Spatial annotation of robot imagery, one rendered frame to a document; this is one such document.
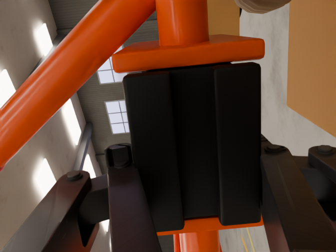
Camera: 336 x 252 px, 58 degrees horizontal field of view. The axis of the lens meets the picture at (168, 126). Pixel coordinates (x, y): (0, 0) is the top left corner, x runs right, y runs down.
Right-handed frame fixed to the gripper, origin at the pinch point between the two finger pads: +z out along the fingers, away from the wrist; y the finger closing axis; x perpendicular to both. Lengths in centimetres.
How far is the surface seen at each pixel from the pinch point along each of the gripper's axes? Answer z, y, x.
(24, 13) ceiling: 675, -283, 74
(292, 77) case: 17.4, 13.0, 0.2
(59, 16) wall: 853, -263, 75
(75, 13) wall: 851, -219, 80
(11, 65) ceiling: 566, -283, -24
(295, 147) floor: 237, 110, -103
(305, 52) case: 14.5, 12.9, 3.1
